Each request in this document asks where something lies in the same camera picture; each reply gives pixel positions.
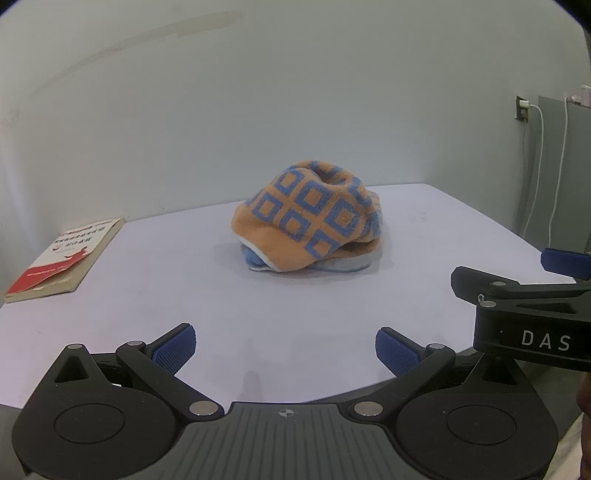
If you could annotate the orange blue checked towel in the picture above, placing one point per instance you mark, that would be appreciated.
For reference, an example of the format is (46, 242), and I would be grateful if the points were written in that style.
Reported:
(300, 207)

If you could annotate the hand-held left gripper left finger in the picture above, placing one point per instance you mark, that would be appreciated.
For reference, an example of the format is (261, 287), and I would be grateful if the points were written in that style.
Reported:
(175, 349)

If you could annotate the red and white book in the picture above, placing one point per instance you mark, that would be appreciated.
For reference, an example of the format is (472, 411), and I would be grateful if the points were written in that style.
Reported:
(64, 258)

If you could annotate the wall power outlet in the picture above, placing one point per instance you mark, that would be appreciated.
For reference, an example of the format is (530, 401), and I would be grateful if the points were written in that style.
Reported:
(518, 115)

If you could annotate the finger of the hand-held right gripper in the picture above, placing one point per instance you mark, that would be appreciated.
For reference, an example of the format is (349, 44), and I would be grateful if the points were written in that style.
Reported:
(568, 263)
(466, 279)

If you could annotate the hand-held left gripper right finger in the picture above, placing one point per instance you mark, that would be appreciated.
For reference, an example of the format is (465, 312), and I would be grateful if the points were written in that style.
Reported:
(397, 354)

